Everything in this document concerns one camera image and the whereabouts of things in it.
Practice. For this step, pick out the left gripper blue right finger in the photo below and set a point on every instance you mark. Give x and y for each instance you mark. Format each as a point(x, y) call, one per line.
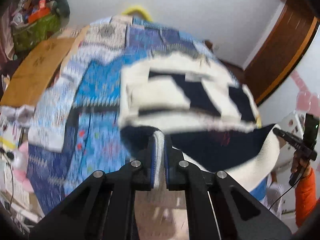
point(217, 206)

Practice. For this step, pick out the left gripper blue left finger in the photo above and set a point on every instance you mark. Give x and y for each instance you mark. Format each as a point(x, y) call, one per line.
point(101, 207)

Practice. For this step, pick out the black white striped sweater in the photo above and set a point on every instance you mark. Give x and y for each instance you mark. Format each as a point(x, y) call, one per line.
point(207, 114)

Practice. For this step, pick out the orange sleeve forearm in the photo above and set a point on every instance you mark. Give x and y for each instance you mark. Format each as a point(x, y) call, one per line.
point(306, 200)

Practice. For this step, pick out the person right hand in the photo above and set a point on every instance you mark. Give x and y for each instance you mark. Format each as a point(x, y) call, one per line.
point(297, 160)

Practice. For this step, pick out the white sliding wardrobe door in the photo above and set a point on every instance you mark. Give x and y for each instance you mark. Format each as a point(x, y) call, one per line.
point(297, 95)

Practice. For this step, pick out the blue patchwork bed quilt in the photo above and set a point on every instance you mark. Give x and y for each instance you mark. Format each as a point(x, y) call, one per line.
point(74, 130)

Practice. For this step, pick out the brown wooden wardrobe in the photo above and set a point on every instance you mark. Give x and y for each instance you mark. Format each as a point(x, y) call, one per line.
point(283, 48)

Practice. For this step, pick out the wooden lap desk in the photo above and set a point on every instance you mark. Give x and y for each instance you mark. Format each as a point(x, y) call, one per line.
point(36, 71)

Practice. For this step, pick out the green fabric storage basket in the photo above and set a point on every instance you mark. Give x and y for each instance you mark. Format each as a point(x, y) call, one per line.
point(26, 38)

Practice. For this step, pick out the orange box in basket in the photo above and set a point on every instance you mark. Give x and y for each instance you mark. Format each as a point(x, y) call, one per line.
point(41, 11)

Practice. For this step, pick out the yellow foam bed rail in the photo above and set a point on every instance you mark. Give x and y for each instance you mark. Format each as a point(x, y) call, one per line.
point(139, 11)

